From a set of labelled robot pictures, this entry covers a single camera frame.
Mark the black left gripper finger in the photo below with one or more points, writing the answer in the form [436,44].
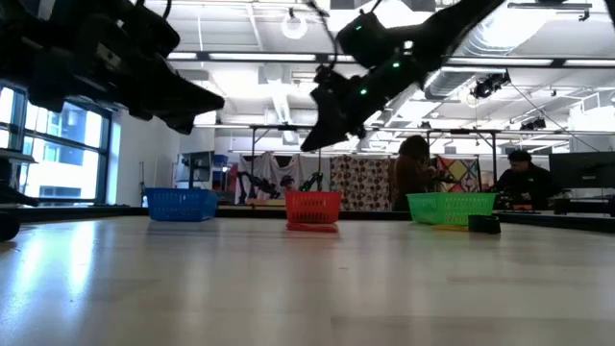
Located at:
[182,96]
[185,125]

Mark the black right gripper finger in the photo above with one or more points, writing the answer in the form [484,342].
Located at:
[336,120]

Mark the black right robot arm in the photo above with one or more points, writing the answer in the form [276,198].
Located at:
[456,19]

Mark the black background robot arm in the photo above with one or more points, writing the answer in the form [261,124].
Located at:
[254,183]

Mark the green black background robot arm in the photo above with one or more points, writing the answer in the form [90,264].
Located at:
[312,181]

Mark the thin yellow rubber band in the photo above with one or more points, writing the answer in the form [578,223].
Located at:
[449,228]

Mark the wide black rubber band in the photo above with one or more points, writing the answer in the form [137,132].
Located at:
[484,225]

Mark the small monitor on stand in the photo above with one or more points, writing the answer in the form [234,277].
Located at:
[197,165]

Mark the brown patterned quilt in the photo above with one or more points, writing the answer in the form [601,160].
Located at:
[358,182]

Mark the blue plastic basket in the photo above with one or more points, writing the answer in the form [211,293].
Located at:
[180,204]

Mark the white cloth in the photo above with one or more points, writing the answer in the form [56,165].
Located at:
[266,165]

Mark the ceiling light bar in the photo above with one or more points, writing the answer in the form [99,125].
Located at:
[259,56]

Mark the red plastic basket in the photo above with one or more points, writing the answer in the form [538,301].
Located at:
[312,206]

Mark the large window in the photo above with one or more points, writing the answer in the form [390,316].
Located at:
[67,158]

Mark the person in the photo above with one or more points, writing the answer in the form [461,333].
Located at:
[526,182]
[413,173]

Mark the black ceiling spotlights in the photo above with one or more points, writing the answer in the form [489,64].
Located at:
[487,85]

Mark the colourful geometric quilt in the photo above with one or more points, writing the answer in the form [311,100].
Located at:
[461,170]

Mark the green plastic basket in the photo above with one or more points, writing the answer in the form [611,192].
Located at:
[447,206]

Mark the computer monitor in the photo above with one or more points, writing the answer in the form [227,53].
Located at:
[581,170]

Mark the black metal rig frame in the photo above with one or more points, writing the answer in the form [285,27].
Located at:
[494,158]
[269,127]

